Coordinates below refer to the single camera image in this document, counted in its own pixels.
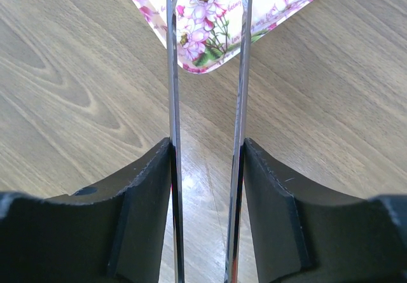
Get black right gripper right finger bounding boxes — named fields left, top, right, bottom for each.
left=244, top=139, right=406, bottom=282

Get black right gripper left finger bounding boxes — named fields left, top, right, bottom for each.
left=1, top=138, right=171, bottom=282

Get metal tongs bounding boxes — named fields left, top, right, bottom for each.
left=166, top=0, right=252, bottom=282

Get floral tray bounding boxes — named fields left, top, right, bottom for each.
left=132, top=0, right=313, bottom=74

